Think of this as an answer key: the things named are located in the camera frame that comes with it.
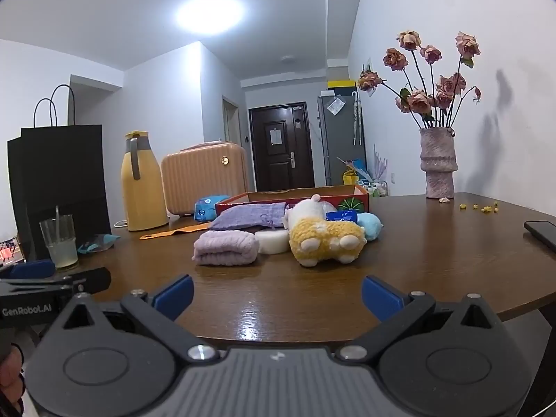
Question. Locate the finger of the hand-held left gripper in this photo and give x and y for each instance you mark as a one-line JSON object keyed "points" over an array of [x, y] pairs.
{"points": [[30, 269], [93, 280]]}

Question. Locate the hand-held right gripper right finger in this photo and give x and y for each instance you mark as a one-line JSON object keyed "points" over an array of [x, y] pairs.
{"points": [[380, 297]]}

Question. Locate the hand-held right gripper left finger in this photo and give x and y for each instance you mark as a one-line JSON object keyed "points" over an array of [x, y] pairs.
{"points": [[173, 297]]}

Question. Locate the purple towel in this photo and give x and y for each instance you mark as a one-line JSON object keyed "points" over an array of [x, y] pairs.
{"points": [[226, 247]]}

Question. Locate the iridescent plastic bag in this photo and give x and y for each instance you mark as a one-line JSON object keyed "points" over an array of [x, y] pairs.
{"points": [[369, 226]]}

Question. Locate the yellow alpaca plush toy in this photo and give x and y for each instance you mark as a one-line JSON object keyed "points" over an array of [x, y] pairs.
{"points": [[323, 234]]}

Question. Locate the white sponge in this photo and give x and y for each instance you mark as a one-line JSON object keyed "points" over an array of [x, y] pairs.
{"points": [[271, 242]]}

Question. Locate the red cardboard box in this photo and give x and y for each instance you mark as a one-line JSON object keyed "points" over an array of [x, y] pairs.
{"points": [[260, 195]]}

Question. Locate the person's left hand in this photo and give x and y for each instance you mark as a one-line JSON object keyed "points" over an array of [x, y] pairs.
{"points": [[11, 373]]}

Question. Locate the blue crumpled wrapper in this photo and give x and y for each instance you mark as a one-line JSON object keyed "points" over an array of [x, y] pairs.
{"points": [[93, 243]]}

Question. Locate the glass cup with straw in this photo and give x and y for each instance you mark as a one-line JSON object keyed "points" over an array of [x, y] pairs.
{"points": [[61, 243]]}

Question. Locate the orange shoehorn strip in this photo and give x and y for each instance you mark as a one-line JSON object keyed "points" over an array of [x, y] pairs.
{"points": [[173, 231]]}

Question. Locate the blue tissue pack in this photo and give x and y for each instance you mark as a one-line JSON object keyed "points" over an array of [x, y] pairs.
{"points": [[208, 206]]}

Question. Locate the yellow thermos jug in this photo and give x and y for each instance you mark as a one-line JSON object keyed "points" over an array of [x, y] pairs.
{"points": [[143, 195]]}

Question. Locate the black paper bag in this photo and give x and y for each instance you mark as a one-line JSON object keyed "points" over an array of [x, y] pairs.
{"points": [[61, 173]]}

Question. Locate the small trolley with bottles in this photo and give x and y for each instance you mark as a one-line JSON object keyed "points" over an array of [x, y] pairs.
{"points": [[377, 187]]}

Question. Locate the pink ribbed suitcase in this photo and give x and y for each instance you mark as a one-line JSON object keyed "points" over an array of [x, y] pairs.
{"points": [[200, 178]]}

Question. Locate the yellow bag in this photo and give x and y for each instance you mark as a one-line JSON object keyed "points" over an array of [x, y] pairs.
{"points": [[349, 178]]}

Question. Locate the lilac feathery decoration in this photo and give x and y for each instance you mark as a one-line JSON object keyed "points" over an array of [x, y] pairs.
{"points": [[381, 165]]}

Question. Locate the scattered yellow flower crumbs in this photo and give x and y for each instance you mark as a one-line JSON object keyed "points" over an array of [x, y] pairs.
{"points": [[485, 210]]}

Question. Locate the pink textured vase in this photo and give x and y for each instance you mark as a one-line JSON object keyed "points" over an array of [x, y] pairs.
{"points": [[438, 160]]}

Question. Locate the grey refrigerator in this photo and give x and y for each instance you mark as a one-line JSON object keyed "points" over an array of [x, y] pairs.
{"points": [[339, 139]]}

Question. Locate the dark brown entrance door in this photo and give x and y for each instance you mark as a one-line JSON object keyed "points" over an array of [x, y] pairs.
{"points": [[278, 160]]}

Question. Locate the black smartphone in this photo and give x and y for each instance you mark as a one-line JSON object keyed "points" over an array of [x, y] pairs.
{"points": [[543, 232]]}

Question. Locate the light wooden interior door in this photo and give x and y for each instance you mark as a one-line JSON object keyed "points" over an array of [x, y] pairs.
{"points": [[232, 121]]}

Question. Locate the clear bag on refrigerator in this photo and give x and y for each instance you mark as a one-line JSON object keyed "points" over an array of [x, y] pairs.
{"points": [[335, 105]]}

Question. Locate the yellow and black box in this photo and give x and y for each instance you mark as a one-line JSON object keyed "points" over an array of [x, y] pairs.
{"points": [[341, 83]]}

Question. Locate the bright ceiling light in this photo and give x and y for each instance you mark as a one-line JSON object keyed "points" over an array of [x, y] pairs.
{"points": [[208, 15]]}

